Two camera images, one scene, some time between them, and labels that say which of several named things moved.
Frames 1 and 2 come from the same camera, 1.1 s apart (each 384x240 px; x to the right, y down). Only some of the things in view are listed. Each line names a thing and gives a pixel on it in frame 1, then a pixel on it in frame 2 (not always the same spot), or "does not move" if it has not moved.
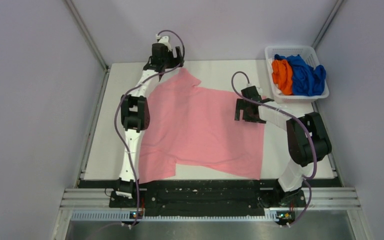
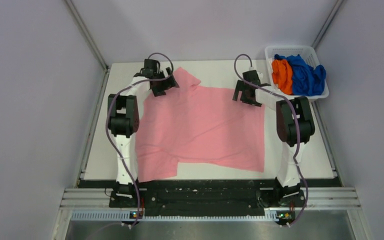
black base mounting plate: x=209 y=195 does not move
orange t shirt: x=282 y=74 does not move
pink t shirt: x=190 y=126 does not move
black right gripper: x=241 y=105 -> x=241 y=87
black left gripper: x=173 y=60 -> x=167 y=83
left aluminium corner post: x=82 y=25 does not move
